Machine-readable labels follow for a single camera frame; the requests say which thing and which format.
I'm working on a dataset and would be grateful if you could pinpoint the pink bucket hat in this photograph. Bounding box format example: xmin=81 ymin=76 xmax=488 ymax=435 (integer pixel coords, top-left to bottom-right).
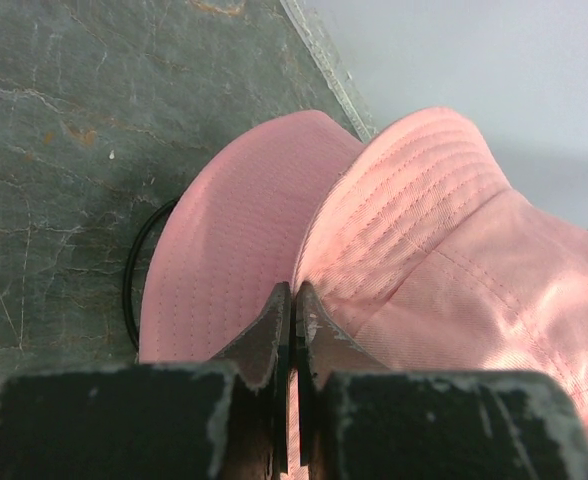
xmin=139 ymin=110 xmax=363 ymax=363
xmin=293 ymin=108 xmax=588 ymax=431

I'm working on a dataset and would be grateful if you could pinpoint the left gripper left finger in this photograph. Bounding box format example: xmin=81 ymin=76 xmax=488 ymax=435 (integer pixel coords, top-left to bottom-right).
xmin=215 ymin=282 xmax=292 ymax=475

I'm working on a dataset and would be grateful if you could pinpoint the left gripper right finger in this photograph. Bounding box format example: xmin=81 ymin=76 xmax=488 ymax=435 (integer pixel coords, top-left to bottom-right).
xmin=295 ymin=281 xmax=387 ymax=475

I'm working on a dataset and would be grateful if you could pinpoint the black wire hat stand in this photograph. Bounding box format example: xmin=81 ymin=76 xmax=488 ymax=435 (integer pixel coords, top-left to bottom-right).
xmin=122 ymin=197 xmax=181 ymax=351

